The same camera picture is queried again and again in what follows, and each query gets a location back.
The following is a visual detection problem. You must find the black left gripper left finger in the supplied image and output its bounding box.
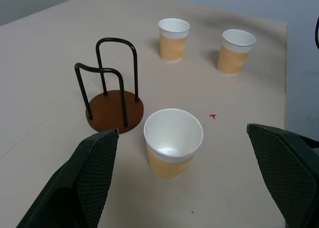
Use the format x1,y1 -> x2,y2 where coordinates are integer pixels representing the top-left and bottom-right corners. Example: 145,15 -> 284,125
15,128 -> 120,228

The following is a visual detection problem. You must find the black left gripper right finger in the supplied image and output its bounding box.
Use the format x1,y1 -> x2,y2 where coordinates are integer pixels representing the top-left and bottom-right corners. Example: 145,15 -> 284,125
246,123 -> 319,228

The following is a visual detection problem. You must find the orange and white paper cup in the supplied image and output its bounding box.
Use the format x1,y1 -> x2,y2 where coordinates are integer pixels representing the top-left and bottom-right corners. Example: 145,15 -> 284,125
143,108 -> 204,181
158,18 -> 190,64
217,29 -> 257,76

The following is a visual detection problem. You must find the wire cup holder wooden base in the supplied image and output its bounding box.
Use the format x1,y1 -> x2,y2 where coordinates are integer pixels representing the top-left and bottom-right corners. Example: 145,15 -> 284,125
74,37 -> 145,135

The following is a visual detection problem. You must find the black cable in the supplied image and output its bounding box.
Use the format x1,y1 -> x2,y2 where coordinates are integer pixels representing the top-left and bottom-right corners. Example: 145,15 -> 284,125
314,15 -> 319,50

